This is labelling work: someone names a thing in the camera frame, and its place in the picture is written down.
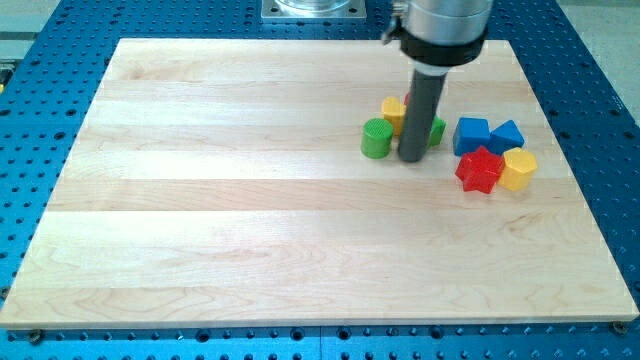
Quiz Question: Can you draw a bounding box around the green block behind rod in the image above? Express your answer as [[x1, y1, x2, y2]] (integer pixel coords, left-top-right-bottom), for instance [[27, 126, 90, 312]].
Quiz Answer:
[[427, 116, 446, 147]]

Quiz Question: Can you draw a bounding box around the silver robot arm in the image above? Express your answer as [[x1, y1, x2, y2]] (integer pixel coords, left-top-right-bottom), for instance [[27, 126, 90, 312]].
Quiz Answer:
[[381, 0, 493, 162]]

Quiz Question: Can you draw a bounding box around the blue cube block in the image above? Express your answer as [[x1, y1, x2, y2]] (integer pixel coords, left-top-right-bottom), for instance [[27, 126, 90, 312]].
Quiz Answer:
[[453, 117, 490, 156]]

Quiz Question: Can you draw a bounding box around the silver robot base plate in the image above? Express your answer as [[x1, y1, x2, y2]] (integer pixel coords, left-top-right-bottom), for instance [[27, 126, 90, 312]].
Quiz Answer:
[[261, 0, 367, 20]]

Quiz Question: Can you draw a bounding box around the yellow hexagon block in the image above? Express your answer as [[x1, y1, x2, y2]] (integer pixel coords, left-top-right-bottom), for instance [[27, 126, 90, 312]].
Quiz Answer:
[[498, 148, 538, 191]]

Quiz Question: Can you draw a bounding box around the green cylinder block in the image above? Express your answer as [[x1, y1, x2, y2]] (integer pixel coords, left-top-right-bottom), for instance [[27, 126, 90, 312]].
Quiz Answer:
[[360, 118, 394, 159]]

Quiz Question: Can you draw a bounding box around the red star block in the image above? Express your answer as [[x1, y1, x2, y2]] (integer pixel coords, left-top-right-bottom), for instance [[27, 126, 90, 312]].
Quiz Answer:
[[455, 146, 504, 194]]

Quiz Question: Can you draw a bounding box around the yellow heart block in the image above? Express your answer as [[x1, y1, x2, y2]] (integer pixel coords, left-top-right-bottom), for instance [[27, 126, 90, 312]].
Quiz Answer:
[[381, 97, 406, 137]]

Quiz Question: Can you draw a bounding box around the blue triangle block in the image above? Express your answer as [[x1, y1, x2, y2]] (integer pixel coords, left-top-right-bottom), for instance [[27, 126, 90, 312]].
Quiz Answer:
[[488, 120, 525, 155]]

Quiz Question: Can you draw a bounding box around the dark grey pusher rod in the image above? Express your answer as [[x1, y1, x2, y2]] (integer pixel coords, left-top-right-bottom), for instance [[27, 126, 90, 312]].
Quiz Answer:
[[398, 70, 446, 163]]

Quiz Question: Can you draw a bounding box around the wooden board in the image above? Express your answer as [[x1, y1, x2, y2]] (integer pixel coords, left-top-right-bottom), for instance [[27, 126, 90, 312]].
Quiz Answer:
[[1, 38, 638, 330]]

